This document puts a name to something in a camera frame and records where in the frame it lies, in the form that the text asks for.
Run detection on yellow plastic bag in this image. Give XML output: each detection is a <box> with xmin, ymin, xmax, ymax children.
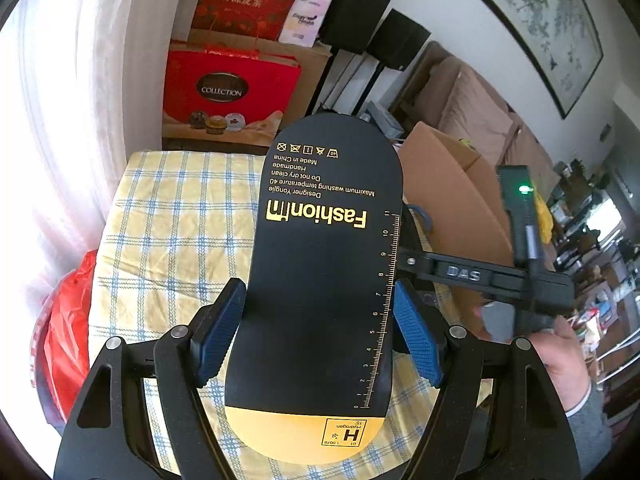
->
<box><xmin>532</xmin><ymin>192</ymin><xmax>556</xmax><ymax>241</ymax></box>

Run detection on framed ink painting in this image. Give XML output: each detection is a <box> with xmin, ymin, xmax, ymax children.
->
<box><xmin>460</xmin><ymin>0</ymin><xmax>606</xmax><ymax>121</ymax></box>

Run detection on person's right hand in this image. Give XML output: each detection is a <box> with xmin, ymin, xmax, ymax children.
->
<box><xmin>530</xmin><ymin>317</ymin><xmax>592</xmax><ymax>406</ymax></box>

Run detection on cluttered shelf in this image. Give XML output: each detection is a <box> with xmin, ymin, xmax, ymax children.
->
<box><xmin>547</xmin><ymin>155</ymin><xmax>640</xmax><ymax>401</ymax></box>

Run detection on yellow checked tablecloth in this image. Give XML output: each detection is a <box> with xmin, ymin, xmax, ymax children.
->
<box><xmin>89</xmin><ymin>149</ymin><xmax>493</xmax><ymax>480</ymax></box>

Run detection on large beige cushion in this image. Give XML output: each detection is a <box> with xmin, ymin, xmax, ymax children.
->
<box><xmin>437</xmin><ymin>57</ymin><xmax>516</xmax><ymax>153</ymax></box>

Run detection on black yellow insole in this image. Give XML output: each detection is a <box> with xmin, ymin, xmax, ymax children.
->
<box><xmin>222</xmin><ymin>112</ymin><xmax>405</xmax><ymax>466</ymax></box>

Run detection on small beige cushion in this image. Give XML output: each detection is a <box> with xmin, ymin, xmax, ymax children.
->
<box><xmin>505</xmin><ymin>110</ymin><xmax>546</xmax><ymax>171</ymax></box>

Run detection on white curtain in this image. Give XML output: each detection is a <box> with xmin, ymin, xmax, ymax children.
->
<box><xmin>0</xmin><ymin>0</ymin><xmax>211</xmax><ymax>311</ymax></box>

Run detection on brown sofa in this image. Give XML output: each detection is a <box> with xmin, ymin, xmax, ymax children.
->
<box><xmin>390</xmin><ymin>40</ymin><xmax>566</xmax><ymax>201</ymax></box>

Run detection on blue plastic hanger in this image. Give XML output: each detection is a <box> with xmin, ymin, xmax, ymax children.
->
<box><xmin>407</xmin><ymin>204</ymin><xmax>433</xmax><ymax>231</ymax></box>

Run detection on brown carton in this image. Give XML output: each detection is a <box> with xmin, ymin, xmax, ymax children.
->
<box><xmin>170</xmin><ymin>27</ymin><xmax>333</xmax><ymax>126</ymax></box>

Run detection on red plastic bag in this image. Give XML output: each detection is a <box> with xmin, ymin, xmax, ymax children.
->
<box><xmin>31</xmin><ymin>250</ymin><xmax>106</xmax><ymax>423</ymax></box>

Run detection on black speaker on stand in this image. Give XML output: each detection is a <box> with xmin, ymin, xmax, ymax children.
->
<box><xmin>366</xmin><ymin>8</ymin><xmax>432</xmax><ymax>116</ymax></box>
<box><xmin>318</xmin><ymin>0</ymin><xmax>392</xmax><ymax>116</ymax></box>

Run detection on cardboard box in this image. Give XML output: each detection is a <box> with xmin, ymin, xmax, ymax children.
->
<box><xmin>400</xmin><ymin>122</ymin><xmax>556</xmax><ymax>341</ymax></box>

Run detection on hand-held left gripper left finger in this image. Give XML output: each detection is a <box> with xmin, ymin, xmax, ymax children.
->
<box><xmin>52</xmin><ymin>277</ymin><xmax>248</xmax><ymax>480</ymax></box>

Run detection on red gift bag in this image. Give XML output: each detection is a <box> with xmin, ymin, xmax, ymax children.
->
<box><xmin>192</xmin><ymin>0</ymin><xmax>311</xmax><ymax>41</ymax></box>

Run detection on pink tissue pack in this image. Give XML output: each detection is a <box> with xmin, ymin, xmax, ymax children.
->
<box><xmin>278</xmin><ymin>0</ymin><xmax>328</xmax><ymax>47</ymax></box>

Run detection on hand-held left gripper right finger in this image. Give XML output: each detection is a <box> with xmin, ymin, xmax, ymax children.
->
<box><xmin>395</xmin><ymin>280</ymin><xmax>583</xmax><ymax>480</ymax></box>

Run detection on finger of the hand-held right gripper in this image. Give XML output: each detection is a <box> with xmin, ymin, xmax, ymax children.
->
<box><xmin>400</xmin><ymin>247</ymin><xmax>506</xmax><ymax>298</ymax></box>

